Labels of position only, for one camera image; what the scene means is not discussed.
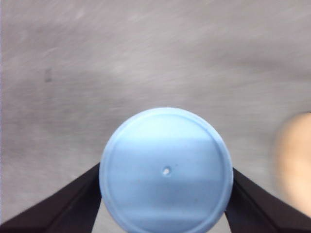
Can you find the wooden mug tree stand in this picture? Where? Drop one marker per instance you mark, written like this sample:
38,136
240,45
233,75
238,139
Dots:
294,159

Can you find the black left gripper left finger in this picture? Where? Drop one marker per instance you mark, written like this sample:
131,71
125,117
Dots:
73,210

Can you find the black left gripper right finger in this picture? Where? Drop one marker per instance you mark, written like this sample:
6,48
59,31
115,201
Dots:
253,210

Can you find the blue cup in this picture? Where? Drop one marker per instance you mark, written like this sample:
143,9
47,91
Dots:
166,170

